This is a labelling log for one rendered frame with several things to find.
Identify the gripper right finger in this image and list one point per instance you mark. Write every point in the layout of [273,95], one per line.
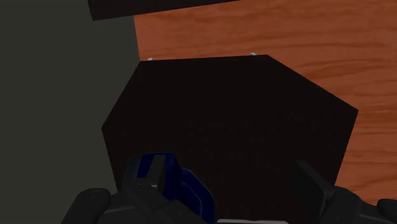
[322,198]

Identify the dark blue object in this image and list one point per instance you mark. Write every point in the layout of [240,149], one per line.
[178,186]

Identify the black box-shaped furniture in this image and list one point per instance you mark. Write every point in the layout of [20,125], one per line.
[232,118]

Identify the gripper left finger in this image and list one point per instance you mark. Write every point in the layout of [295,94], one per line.
[93,204]

